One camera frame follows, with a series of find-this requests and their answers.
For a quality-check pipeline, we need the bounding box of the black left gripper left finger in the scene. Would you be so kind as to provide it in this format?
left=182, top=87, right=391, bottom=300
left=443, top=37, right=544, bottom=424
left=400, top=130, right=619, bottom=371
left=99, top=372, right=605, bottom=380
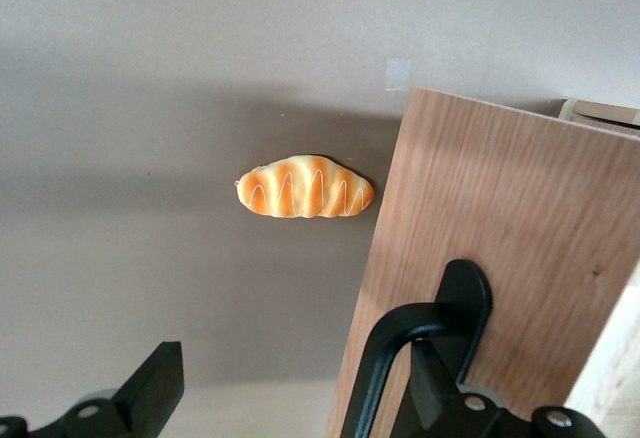
left=62, top=341, right=185, bottom=438

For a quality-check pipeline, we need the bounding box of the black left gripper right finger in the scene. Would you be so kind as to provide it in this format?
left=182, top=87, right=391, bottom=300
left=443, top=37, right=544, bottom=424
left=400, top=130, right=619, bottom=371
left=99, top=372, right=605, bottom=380
left=409, top=339, right=531, bottom=438

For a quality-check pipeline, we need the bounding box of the black metal drawer handle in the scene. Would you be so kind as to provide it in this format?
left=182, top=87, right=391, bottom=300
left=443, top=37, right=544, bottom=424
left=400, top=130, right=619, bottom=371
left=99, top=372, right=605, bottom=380
left=344, top=257, right=495, bottom=438

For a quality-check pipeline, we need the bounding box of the light wooden drawer cabinet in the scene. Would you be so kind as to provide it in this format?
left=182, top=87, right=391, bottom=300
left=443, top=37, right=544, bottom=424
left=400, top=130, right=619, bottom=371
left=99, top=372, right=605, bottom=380
left=557, top=97, right=640, bottom=132

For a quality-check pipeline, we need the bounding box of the orange striped toy bread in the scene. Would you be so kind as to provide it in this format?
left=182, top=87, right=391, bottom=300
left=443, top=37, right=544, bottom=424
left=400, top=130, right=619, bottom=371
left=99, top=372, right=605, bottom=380
left=234, top=154, right=375, bottom=220

